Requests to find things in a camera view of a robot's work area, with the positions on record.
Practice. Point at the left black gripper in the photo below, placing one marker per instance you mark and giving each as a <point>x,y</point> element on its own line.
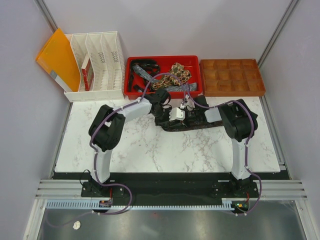
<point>166,122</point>

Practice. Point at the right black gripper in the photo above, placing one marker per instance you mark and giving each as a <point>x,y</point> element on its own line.
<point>187,123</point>

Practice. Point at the brown blue patterned tie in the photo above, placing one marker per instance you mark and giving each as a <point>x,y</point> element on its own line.
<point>181,126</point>

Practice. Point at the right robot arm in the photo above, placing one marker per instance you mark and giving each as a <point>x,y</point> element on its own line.
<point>239,123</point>

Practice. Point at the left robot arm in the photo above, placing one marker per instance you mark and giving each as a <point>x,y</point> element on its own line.
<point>107,127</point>

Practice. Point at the light blue paisley tie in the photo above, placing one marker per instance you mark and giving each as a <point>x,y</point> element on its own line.
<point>191,86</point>

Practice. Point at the floral beige green tie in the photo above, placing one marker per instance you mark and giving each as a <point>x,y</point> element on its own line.
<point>172,82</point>

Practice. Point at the red plastic tray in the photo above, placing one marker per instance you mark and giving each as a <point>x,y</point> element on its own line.
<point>190,63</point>

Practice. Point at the black dark tie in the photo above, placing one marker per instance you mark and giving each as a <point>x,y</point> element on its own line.
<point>144,68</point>

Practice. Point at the orange compartment tray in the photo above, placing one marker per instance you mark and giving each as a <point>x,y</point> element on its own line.
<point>231,78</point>

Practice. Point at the red book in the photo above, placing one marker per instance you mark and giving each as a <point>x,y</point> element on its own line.
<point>87,72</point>

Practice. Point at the white file organizer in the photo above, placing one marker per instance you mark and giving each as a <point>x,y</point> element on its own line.
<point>108,64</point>

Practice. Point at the orange folder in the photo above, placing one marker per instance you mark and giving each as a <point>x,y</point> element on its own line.
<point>57,59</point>

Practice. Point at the white crumpled paper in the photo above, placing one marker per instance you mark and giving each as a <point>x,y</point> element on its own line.
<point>76,225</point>

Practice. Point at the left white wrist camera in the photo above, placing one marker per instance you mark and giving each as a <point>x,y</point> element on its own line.
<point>177,114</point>

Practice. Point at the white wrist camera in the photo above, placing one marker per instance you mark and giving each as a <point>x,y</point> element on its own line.
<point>177,114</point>
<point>186,104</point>

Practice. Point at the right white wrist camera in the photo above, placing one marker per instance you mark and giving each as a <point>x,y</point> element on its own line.
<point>186,104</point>

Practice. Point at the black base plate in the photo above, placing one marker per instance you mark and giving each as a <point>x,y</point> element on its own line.
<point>217,185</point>

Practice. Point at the grey cable duct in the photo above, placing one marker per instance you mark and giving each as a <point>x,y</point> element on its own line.
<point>100,205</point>

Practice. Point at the aluminium frame rail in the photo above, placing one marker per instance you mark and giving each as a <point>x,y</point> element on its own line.
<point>271,190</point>

